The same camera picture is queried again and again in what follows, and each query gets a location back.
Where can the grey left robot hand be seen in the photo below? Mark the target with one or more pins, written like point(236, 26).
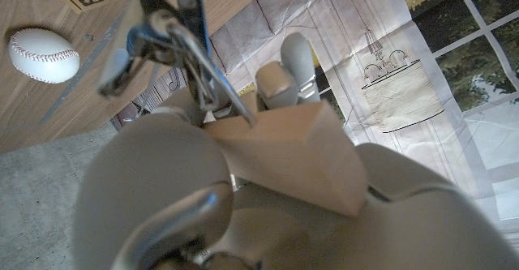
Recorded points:
point(154, 181)

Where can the wooden strip with metal brackets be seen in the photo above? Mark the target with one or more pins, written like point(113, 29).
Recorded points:
point(292, 156)

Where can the grey tape outline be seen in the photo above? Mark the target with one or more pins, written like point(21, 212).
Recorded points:
point(65, 91)

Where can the white baseball red stitching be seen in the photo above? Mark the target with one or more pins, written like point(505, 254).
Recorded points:
point(42, 55)

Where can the printed window scene backdrop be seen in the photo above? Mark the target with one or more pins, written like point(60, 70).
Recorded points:
point(405, 39)

